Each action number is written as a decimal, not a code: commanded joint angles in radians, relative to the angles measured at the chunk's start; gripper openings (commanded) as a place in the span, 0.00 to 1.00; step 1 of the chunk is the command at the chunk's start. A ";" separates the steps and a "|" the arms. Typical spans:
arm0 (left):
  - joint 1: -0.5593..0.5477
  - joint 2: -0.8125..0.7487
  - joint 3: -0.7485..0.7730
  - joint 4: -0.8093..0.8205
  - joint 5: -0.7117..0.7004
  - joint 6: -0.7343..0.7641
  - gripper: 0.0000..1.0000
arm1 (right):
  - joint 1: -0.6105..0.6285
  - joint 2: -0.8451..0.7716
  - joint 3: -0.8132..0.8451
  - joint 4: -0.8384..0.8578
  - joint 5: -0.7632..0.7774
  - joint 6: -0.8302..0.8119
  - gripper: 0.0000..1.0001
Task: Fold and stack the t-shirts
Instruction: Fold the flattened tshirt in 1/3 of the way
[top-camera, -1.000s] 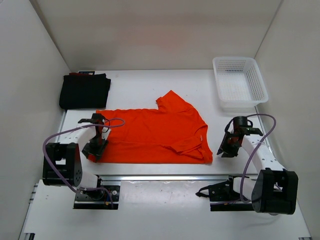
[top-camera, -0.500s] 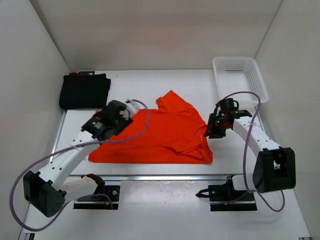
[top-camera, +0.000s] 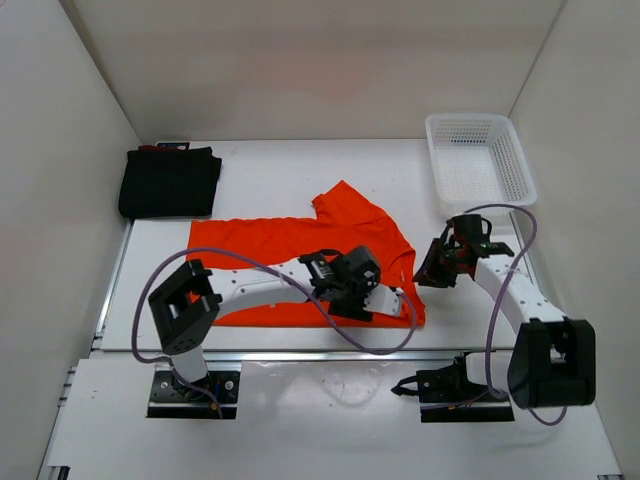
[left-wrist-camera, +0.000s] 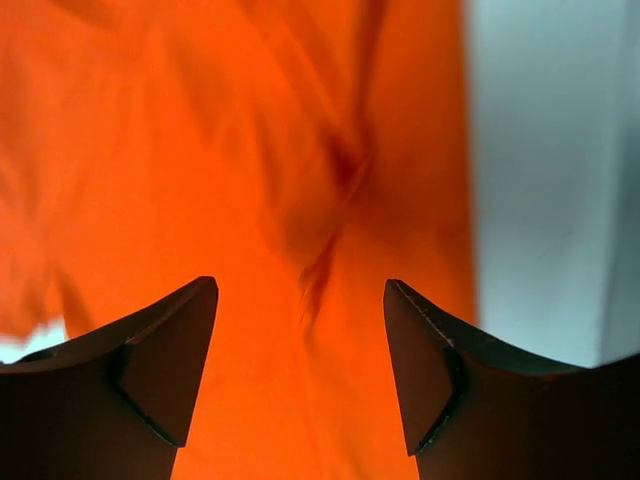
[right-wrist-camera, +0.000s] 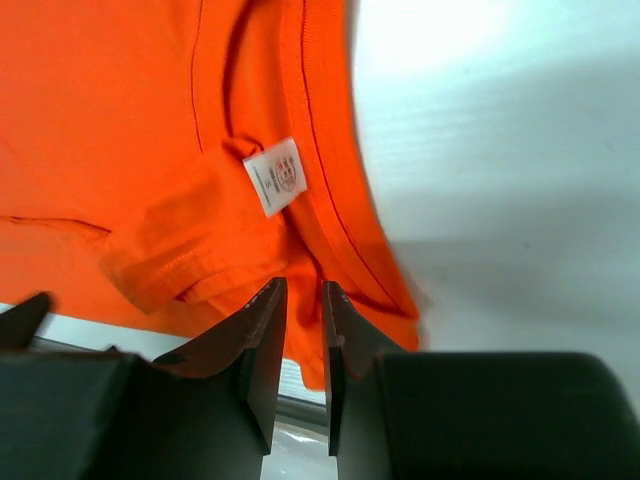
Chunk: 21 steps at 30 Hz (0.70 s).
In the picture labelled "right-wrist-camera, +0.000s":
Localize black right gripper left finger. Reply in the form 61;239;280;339
1;278;287;479

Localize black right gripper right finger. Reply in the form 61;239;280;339
323;282;639;479

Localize orange t shirt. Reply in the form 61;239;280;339
1;1;419;389

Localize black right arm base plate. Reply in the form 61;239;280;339
0;292;53;351

